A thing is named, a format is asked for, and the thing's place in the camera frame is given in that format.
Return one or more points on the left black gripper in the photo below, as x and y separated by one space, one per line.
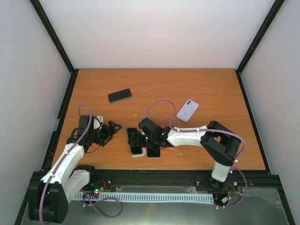
108 133

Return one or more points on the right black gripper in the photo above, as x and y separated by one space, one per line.
137 140

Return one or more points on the clear magsafe phone case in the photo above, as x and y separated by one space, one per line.
153 158

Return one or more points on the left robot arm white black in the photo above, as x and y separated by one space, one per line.
49 197

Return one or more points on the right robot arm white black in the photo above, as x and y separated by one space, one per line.
220 143

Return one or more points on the black phone green edge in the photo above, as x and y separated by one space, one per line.
119 95

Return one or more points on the purple phone case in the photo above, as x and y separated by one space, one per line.
187 110

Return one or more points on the green led controller board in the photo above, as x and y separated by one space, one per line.
98 188

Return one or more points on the light blue cable duct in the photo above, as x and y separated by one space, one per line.
155 197

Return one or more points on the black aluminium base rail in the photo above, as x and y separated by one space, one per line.
199 179

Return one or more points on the left black frame post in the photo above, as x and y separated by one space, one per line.
52 34

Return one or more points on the black frame post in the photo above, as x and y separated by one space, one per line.
52 34
275 8

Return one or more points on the right black frame post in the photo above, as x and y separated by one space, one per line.
275 8

